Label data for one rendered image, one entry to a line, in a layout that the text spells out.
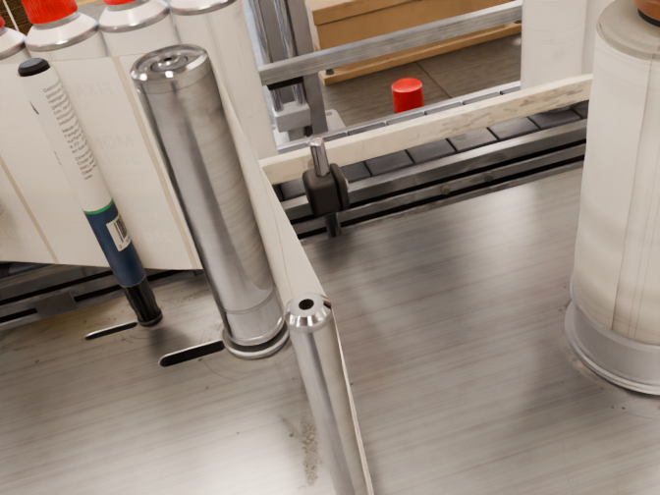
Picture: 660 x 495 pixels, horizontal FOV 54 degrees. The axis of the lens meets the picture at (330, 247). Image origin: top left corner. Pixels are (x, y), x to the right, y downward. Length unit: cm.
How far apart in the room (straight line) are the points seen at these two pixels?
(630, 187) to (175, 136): 21
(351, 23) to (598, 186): 55
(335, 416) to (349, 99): 64
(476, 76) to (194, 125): 54
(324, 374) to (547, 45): 46
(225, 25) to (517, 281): 27
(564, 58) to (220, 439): 41
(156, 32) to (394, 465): 33
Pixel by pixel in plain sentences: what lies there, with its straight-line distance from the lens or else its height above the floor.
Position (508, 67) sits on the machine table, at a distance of 83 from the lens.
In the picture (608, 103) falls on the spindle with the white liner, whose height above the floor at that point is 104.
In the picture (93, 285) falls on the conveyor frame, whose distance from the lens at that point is 57.
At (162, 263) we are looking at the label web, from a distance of 44.
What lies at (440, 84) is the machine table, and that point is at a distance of 80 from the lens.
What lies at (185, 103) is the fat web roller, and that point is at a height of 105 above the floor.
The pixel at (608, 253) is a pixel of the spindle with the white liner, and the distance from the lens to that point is 33.
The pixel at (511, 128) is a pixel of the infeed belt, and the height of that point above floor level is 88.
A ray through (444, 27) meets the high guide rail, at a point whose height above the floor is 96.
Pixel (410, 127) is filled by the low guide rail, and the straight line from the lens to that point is 54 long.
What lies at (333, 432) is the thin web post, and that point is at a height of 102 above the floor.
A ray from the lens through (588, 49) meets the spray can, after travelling 64.
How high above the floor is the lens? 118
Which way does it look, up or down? 38 degrees down
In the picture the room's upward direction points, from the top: 12 degrees counter-clockwise
